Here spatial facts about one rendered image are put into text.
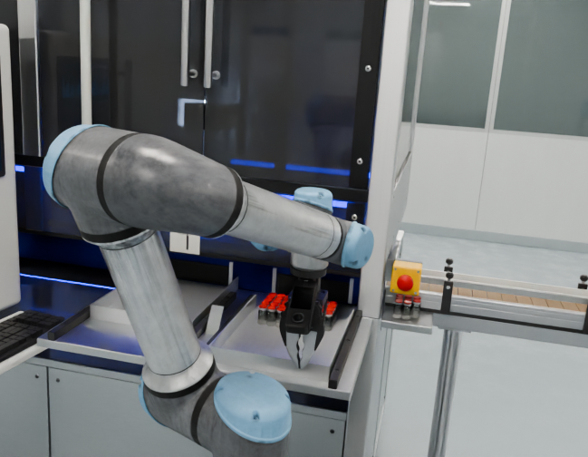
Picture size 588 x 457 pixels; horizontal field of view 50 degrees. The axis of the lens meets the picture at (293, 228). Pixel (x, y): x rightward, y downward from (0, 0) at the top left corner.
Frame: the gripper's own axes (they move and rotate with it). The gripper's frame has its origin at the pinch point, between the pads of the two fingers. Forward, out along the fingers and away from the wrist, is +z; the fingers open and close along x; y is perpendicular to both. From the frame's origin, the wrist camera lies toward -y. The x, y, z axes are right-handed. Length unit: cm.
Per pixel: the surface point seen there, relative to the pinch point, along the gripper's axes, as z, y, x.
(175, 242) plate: -10, 39, 44
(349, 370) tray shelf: 3.6, 8.2, -9.2
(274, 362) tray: 1.2, 1.4, 5.4
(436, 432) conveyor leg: 41, 54, -31
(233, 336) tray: 3.4, 14.9, 18.8
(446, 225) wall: 80, 499, -38
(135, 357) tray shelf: 4.1, -1.2, 35.2
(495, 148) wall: 3, 499, -73
